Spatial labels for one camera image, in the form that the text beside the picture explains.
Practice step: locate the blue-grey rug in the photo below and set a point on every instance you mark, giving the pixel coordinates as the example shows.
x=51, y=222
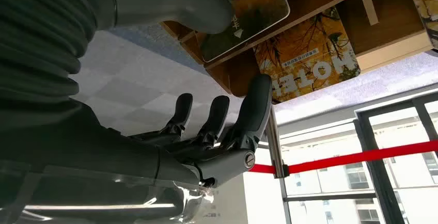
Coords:
x=154, y=41

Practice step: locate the red barrier belt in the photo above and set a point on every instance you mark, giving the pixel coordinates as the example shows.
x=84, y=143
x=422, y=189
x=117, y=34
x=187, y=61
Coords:
x=359, y=156

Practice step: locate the yellow hotel card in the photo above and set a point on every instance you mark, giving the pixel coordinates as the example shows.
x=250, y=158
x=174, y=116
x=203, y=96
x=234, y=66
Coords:
x=308, y=55
x=427, y=7

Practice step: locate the chrome stanchion with red belt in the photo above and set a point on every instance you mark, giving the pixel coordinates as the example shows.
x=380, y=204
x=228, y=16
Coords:
x=273, y=137

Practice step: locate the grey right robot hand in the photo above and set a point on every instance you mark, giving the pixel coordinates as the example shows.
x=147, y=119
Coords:
x=102, y=147

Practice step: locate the clear plastic cover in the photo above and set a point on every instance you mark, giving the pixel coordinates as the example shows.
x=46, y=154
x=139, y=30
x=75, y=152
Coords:
x=102, y=198

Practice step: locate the dark window frame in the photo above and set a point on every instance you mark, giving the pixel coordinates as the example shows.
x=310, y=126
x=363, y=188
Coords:
x=379, y=181

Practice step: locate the wooden card holder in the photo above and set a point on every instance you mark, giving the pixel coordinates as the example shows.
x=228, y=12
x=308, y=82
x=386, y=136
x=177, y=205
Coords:
x=386, y=20

